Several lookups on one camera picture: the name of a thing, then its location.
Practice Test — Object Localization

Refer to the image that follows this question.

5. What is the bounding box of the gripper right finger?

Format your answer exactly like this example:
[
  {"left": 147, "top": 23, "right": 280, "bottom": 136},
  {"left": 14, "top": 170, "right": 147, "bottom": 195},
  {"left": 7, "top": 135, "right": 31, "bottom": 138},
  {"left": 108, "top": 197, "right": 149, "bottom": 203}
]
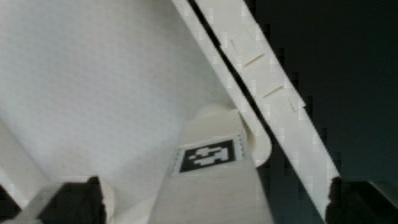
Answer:
[{"left": 325, "top": 177, "right": 398, "bottom": 224}]

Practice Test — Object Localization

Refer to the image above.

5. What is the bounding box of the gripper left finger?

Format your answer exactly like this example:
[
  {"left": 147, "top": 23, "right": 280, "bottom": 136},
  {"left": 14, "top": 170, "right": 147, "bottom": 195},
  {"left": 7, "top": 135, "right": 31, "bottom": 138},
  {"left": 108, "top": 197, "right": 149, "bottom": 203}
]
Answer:
[{"left": 5, "top": 175, "right": 117, "bottom": 224}]

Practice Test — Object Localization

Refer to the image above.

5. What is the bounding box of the white desk top tray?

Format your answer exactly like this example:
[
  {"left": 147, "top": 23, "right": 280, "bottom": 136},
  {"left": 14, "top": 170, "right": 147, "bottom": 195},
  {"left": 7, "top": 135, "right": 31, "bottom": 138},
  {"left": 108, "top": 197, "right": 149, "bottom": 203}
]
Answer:
[{"left": 0, "top": 0, "right": 229, "bottom": 224}]

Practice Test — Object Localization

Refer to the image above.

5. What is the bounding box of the white front fence bar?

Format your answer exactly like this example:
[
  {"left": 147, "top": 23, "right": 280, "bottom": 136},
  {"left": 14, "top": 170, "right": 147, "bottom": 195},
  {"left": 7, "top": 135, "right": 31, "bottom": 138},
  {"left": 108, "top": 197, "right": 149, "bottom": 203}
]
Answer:
[{"left": 188, "top": 0, "right": 339, "bottom": 219}]

